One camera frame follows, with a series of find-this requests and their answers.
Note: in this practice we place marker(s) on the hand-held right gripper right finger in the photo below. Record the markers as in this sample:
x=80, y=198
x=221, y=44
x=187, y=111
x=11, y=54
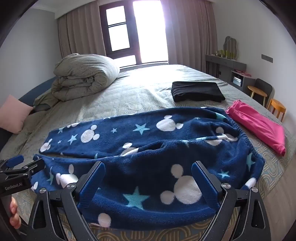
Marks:
x=205, y=185

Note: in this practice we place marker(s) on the grey dresser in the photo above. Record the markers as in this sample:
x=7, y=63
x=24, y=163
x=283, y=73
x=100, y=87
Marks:
x=222, y=63

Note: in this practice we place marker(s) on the green glass cup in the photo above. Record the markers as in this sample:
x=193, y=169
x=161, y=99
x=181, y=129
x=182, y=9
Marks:
x=223, y=53
x=229, y=54

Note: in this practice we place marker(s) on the grey open shelf cabinet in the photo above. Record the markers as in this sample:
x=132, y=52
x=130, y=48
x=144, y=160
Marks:
x=248, y=81

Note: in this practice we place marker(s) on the pink folded pants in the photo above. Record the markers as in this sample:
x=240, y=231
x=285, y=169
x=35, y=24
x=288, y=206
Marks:
x=256, y=125

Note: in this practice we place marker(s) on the black folded pants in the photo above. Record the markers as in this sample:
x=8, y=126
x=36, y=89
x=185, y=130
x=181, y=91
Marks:
x=196, y=91

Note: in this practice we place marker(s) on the grey chair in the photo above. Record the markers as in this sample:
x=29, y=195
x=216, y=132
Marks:
x=264, y=87

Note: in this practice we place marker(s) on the person's left hand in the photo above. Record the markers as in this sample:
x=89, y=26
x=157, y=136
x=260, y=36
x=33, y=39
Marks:
x=14, y=215

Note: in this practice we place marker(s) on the dark wall switch plate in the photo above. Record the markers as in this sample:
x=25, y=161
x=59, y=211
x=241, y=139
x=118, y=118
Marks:
x=267, y=58

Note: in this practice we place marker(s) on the dark-framed window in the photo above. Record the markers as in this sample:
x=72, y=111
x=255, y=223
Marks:
x=120, y=30

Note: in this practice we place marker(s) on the bed with patterned cover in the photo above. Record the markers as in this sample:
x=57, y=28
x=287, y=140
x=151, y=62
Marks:
x=143, y=92

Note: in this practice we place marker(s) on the grey-green crumpled sheet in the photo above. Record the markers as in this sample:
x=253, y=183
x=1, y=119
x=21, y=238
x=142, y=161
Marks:
x=44, y=103

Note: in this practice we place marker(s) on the round wooden stool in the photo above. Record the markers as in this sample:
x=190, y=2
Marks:
x=256, y=89

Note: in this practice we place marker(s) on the pink cloth on cabinet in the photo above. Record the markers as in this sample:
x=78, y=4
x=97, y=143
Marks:
x=242, y=72

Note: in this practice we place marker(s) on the pink pillow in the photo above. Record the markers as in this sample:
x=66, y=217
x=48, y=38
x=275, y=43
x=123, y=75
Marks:
x=13, y=113

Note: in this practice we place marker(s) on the rolled grey duvet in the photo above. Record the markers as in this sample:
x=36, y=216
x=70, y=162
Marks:
x=85, y=74

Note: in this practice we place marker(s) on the wide beige curtain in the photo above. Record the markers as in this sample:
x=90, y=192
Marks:
x=189, y=30

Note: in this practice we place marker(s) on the dark blue headboard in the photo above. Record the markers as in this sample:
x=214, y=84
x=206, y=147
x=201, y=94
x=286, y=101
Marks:
x=30, y=95

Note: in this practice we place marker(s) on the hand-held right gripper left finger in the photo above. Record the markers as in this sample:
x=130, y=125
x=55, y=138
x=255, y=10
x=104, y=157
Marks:
x=92, y=185

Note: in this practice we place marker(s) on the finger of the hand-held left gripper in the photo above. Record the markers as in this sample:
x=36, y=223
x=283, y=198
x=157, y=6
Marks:
x=34, y=166
x=15, y=161

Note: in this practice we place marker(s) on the orange wooden stool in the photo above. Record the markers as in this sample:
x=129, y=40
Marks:
x=277, y=105

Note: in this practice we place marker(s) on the narrow beige curtain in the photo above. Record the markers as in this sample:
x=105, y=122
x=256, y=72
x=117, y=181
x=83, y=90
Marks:
x=81, y=32

